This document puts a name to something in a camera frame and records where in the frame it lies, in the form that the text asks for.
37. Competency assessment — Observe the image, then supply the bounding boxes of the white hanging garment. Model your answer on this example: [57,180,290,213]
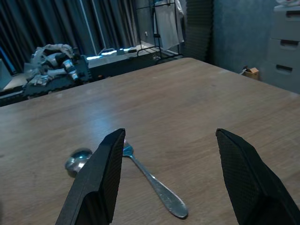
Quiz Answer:
[154,1,185,51]

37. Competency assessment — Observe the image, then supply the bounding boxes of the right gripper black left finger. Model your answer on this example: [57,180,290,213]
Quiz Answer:
[55,128,126,225]

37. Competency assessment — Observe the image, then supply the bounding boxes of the silver metal spoon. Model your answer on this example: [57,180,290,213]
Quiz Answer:
[65,148,94,178]

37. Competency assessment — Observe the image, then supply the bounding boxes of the grey drawer cabinet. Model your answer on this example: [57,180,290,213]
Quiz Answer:
[264,4,300,95]

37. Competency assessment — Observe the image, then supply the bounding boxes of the grey pleated curtain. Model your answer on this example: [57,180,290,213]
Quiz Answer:
[0,0,141,72]

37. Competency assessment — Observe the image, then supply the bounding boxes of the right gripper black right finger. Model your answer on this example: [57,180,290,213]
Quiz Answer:
[215,128,300,225]

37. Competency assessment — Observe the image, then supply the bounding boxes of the pile of white wrapped items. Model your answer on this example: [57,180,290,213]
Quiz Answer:
[23,43,81,85]

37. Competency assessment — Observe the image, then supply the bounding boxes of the dark low platform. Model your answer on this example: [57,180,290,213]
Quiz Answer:
[86,46,163,78]

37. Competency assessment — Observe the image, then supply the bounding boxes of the black metal clothes rack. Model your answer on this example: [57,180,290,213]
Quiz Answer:
[135,0,186,60]

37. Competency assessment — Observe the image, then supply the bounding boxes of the small cardboard box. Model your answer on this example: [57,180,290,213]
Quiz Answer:
[241,66,260,81]

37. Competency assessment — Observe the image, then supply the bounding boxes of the silver metal fork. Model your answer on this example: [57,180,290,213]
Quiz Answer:
[121,140,189,219]

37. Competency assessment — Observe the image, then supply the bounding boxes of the dark ribbed foam panel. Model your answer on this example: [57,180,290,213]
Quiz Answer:
[185,0,214,63]

